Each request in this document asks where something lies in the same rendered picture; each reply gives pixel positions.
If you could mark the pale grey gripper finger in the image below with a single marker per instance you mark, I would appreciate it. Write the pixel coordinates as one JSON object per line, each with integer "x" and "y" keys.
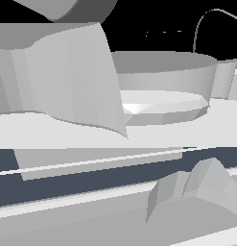
{"x": 203, "y": 182}

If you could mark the pale grey gripper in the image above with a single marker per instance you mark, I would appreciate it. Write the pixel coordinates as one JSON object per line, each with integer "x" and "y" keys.
{"x": 91, "y": 139}

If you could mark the grey box with pale edges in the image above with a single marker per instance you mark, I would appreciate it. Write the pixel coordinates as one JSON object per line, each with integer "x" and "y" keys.
{"x": 75, "y": 224}

